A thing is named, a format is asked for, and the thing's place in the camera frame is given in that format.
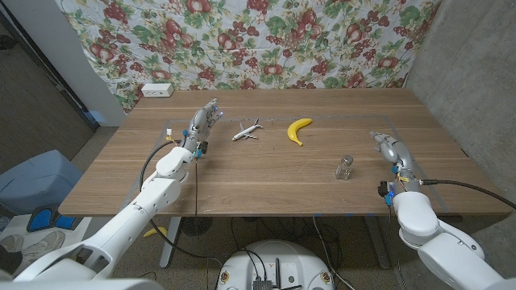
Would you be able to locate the blue-grey plastic bin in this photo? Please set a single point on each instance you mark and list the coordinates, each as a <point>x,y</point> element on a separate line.
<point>36,181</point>

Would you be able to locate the white toy airplane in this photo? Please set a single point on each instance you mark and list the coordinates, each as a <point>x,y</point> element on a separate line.
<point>246,132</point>

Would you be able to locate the grey table leg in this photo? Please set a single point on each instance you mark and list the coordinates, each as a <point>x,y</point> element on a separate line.
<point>377,241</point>

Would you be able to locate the white sneaker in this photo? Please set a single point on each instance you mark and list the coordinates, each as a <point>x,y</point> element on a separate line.
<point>44,243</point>

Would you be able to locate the black antenna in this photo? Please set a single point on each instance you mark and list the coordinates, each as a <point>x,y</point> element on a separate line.
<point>277,272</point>

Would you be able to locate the round black floor fan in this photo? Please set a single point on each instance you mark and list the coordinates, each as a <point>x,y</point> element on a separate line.
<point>195,225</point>

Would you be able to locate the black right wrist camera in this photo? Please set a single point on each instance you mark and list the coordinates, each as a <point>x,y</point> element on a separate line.
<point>383,189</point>

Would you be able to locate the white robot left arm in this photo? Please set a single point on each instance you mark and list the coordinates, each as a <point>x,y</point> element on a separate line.
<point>133,217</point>

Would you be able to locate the blue and black foot pedal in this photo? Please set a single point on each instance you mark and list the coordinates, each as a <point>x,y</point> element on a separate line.
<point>40,219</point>

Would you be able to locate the yellow toy banana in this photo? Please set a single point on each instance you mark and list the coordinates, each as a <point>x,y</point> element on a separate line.
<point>294,131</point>

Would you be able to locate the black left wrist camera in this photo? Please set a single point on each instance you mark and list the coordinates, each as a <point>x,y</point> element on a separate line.
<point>204,146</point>

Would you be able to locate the clear glass salt shaker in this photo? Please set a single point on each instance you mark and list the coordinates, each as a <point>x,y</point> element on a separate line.
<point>344,169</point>

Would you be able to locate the floral fruit print backdrop cloth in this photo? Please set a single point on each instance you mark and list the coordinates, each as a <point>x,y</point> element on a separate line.
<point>242,40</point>

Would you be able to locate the white robot torso base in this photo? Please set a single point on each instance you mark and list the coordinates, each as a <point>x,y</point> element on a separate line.
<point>294,258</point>

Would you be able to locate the white table leg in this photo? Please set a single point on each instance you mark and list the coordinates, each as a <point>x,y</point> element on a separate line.
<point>171,241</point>

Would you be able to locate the yellow object on floor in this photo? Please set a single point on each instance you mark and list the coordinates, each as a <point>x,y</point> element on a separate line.
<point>157,231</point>

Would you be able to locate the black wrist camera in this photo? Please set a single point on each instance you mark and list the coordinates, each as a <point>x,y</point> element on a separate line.
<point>383,189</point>
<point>204,146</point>

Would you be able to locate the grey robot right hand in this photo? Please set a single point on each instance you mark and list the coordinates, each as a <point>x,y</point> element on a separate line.
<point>399,155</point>

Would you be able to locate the white power outlet strip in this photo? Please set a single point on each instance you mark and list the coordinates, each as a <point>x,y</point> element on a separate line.
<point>157,90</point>

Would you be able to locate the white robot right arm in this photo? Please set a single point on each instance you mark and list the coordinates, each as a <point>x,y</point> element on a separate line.
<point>443,249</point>

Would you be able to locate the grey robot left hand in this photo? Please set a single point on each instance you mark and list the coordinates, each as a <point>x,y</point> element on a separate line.
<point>199,125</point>

